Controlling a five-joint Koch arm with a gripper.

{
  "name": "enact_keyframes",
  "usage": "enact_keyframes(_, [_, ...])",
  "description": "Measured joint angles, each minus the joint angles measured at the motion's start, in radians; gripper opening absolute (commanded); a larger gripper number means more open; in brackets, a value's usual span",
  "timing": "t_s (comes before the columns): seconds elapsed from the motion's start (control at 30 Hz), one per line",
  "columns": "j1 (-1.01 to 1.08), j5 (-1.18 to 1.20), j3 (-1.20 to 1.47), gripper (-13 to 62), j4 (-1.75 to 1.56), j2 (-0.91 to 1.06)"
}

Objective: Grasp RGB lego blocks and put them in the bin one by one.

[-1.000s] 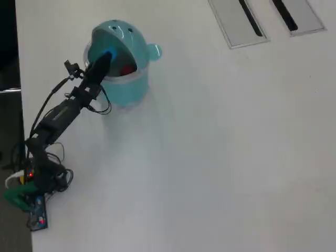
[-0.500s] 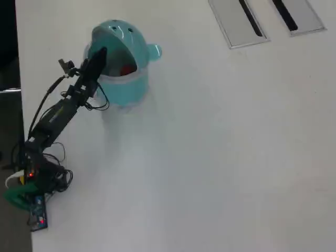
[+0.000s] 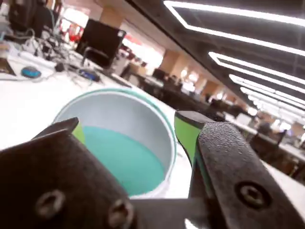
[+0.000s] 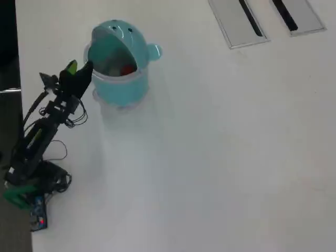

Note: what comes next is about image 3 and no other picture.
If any dark blue flat device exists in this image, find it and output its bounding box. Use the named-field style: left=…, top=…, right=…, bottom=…
left=79, top=68, right=101, bottom=82

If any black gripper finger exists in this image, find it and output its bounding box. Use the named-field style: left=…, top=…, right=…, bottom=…
left=174, top=111, right=301, bottom=229
left=0, top=116, right=139, bottom=229

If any black monitor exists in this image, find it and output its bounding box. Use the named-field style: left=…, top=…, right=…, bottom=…
left=8, top=0, right=60, bottom=39

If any ceiling light strip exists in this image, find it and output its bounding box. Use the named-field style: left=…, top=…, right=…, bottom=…
left=163, top=0, right=305, bottom=57
left=208, top=51, right=305, bottom=94

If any blue computer mouse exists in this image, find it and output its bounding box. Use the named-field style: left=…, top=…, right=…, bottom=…
left=20, top=65, right=41, bottom=79

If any teal whale-shaped bin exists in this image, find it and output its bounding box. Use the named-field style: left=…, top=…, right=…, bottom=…
left=52, top=87, right=178, bottom=199

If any black office chair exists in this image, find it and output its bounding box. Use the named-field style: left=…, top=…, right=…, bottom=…
left=75, top=18, right=126, bottom=70

